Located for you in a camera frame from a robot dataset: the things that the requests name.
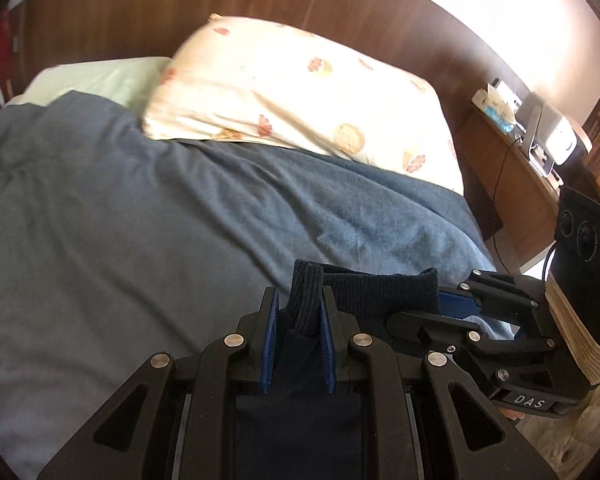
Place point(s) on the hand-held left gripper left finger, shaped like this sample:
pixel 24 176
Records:
pixel 270 335

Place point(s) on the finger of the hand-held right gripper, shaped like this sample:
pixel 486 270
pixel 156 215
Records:
pixel 430 327
pixel 460 305

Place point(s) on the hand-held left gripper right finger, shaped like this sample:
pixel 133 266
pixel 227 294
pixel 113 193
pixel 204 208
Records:
pixel 328 340

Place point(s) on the navy blue pants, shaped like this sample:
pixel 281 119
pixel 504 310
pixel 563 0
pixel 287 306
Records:
pixel 380 297

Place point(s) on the person's right hand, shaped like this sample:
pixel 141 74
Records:
pixel 512 414

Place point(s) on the wooden nightstand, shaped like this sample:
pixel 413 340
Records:
pixel 520 195

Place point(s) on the white bedside radio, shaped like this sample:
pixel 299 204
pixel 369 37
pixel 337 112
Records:
pixel 555 135

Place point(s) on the tissue box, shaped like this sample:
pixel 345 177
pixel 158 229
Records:
pixel 497 105

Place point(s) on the blue-grey bed blanket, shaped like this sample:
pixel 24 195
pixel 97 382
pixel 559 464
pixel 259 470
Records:
pixel 130 220

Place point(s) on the cream floral pillow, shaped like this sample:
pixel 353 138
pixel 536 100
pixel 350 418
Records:
pixel 290 85

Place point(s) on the light green pillow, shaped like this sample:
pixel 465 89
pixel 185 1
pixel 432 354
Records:
pixel 95 77

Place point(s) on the brown wooden headboard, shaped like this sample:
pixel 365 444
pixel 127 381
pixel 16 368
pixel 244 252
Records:
pixel 180 0

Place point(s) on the row of hanging clothes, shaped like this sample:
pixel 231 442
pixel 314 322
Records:
pixel 5 50

